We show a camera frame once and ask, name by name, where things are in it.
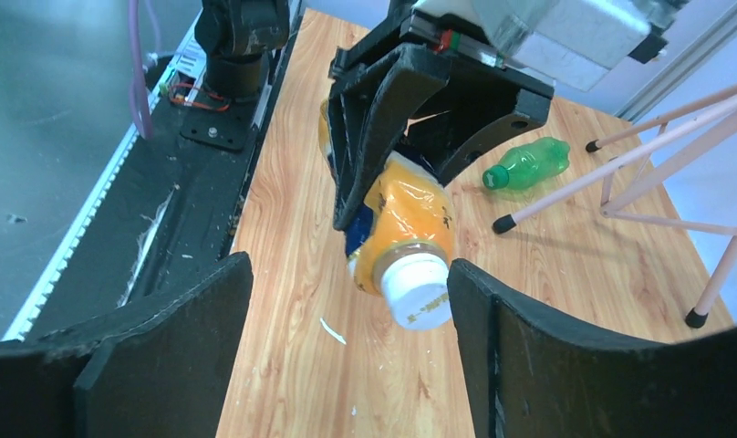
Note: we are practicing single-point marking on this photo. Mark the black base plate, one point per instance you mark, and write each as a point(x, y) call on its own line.
point(165, 208)

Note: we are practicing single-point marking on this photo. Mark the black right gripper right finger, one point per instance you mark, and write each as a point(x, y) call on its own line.
point(532, 370)

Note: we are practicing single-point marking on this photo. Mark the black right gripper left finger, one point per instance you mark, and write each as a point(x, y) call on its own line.
point(158, 367)

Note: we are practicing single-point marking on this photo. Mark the white bottle cap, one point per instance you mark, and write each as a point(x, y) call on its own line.
point(415, 289)

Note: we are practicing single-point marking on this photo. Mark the green plastic bottle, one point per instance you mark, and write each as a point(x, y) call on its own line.
point(525, 166)

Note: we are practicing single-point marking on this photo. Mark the pink music stand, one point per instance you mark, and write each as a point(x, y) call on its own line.
point(624, 180)

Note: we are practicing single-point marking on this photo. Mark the yellow blue milk tea bottle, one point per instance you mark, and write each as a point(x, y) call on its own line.
point(405, 212)

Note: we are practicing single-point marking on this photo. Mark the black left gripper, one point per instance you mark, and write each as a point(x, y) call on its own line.
point(393, 91)

